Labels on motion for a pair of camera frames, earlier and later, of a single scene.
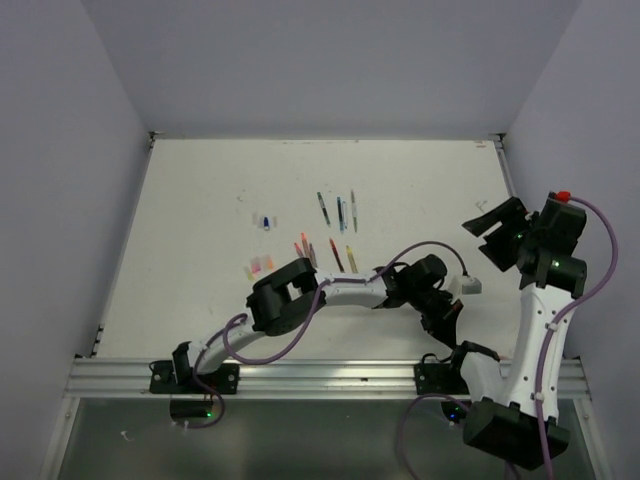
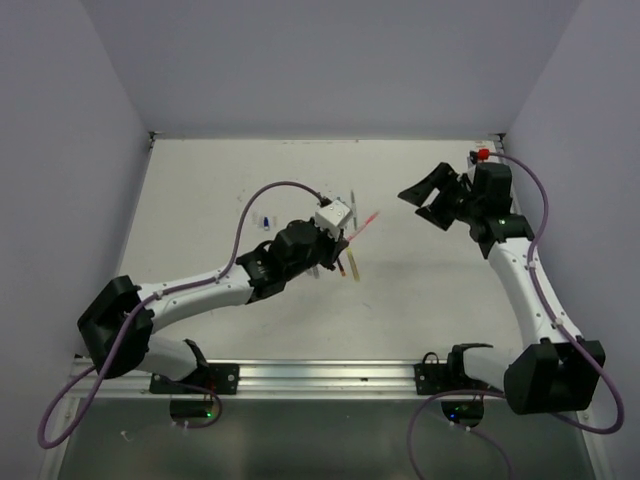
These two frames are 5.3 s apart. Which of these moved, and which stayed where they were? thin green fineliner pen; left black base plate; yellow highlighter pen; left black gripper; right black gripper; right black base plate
Moved: left black gripper; right black gripper
Stayed: left black base plate; thin green fineliner pen; right black base plate; yellow highlighter pen
